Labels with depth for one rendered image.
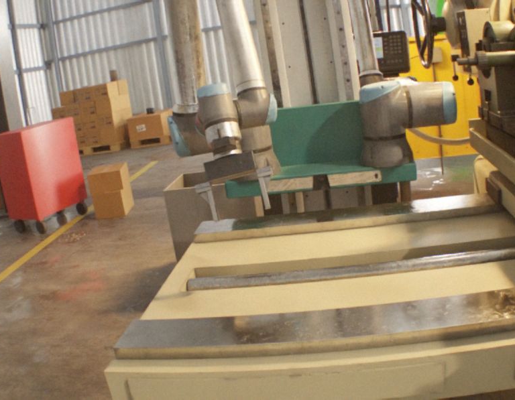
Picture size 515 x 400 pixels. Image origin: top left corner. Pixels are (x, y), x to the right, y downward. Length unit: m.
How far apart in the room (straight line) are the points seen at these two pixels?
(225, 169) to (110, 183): 3.76
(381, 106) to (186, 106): 0.64
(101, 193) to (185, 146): 3.35
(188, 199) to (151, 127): 6.04
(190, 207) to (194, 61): 1.57
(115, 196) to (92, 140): 4.58
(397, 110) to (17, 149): 3.82
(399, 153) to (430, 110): 0.18
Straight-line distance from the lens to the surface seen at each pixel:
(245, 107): 1.63
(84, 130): 9.71
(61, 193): 5.32
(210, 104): 1.50
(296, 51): 2.12
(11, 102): 6.27
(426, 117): 1.92
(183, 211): 3.32
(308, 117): 2.05
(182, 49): 1.84
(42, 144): 5.18
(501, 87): 1.82
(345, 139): 2.06
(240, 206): 3.24
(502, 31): 1.86
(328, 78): 2.11
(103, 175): 5.19
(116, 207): 5.20
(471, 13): 2.15
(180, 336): 1.19
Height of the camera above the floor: 1.28
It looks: 14 degrees down
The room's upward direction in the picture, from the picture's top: 9 degrees counter-clockwise
